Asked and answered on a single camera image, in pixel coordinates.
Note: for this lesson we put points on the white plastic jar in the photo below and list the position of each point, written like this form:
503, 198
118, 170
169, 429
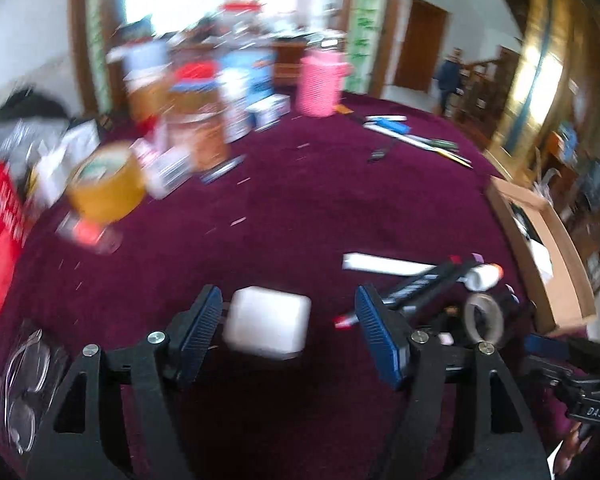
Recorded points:
236, 110

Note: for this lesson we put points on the dark blue jacket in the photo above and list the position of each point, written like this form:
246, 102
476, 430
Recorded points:
449, 77

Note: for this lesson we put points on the eyeglasses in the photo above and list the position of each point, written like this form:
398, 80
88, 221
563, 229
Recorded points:
25, 385

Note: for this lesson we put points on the white power adapter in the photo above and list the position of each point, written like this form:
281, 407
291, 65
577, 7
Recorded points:
270, 322

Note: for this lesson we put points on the clear jar with blue label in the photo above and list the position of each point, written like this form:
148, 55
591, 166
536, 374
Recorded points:
252, 75

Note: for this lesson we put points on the small white bottle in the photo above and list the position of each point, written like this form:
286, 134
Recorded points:
482, 276

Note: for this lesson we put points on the blue lighter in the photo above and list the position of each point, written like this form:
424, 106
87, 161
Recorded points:
375, 120

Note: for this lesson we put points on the white flat stick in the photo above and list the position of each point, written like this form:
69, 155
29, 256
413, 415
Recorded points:
380, 263

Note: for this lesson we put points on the cardboard box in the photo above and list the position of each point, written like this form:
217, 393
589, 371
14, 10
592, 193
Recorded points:
565, 270

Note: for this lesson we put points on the white computer mouse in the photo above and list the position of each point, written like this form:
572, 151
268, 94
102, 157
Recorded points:
537, 260

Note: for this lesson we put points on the gold pillar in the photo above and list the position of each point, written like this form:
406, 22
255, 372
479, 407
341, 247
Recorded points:
535, 75

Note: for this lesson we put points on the person's right hand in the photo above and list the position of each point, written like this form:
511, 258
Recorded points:
572, 447

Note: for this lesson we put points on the yellow and black pen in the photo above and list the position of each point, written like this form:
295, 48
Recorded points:
349, 111

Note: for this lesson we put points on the black bag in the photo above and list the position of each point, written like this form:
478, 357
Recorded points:
32, 105

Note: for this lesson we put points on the dark patterned cloth on chair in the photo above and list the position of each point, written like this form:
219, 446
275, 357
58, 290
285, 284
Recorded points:
597, 185

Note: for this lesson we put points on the clear plastic sleeve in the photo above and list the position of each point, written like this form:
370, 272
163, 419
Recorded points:
55, 360

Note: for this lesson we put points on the wooden staircase railing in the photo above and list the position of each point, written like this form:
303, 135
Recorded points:
485, 85

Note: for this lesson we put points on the white marker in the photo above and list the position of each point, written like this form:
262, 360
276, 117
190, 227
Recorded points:
397, 118

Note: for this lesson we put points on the small clear box orange insert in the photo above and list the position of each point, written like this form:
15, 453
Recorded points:
87, 232

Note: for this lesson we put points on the bottle with pink knitted sleeve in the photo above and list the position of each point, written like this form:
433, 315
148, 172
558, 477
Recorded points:
322, 85

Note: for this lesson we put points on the wooden sideboard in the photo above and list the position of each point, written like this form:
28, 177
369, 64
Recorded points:
290, 60

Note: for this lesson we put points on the brown paper can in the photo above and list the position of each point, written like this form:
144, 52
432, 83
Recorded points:
200, 142

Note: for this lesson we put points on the small tape roll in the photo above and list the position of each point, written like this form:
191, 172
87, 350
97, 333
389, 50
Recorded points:
469, 320

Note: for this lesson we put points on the clear jar with grey lid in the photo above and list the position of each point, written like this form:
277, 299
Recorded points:
140, 75

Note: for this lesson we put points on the blue and white small box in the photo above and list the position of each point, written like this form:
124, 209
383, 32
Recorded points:
269, 110

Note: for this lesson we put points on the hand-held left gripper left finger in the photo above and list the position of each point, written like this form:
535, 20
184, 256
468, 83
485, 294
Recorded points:
200, 330

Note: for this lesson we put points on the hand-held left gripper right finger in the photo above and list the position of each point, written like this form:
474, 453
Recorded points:
380, 335

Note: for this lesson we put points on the red pen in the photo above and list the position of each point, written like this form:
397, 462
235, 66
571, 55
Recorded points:
346, 320

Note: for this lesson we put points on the wooden door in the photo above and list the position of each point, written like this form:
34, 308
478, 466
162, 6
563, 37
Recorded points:
420, 45

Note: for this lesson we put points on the bubble wrap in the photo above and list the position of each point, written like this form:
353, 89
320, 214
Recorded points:
20, 137

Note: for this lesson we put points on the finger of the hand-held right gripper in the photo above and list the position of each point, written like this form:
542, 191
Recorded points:
545, 375
542, 346

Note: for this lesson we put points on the yellow packing tape roll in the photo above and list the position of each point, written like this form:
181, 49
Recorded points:
107, 185

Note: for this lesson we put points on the bamboo wall painting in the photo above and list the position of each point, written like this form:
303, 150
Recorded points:
370, 25

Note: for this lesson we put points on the blue marker pen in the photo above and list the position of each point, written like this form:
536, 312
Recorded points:
222, 170

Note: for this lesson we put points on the long white pen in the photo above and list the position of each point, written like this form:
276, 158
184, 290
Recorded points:
395, 135

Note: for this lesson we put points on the clear jar with red lid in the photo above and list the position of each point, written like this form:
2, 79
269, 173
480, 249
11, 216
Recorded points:
240, 20

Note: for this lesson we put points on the small white barcode box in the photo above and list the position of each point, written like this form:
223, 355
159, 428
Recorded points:
165, 170

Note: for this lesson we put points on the red-lid jar of wooden sticks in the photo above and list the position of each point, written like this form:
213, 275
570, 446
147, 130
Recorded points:
195, 85

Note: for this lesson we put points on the green utility knife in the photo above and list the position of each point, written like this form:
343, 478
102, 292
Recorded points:
440, 143

